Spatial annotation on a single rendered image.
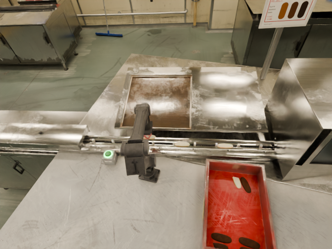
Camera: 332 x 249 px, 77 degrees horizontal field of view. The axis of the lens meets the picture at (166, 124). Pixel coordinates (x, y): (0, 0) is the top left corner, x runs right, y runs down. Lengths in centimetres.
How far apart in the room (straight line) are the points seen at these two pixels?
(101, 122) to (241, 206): 112
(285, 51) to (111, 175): 251
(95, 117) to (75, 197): 64
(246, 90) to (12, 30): 345
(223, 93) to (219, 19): 309
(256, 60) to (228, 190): 207
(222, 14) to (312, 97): 357
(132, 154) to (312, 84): 93
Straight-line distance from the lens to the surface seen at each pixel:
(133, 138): 87
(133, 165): 84
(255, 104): 162
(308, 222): 137
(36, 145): 163
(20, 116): 208
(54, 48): 387
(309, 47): 316
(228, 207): 126
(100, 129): 163
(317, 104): 115
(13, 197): 273
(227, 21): 463
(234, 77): 175
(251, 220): 126
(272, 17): 176
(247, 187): 131
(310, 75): 132
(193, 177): 131
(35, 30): 384
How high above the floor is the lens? 199
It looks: 49 degrees down
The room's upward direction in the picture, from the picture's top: 5 degrees counter-clockwise
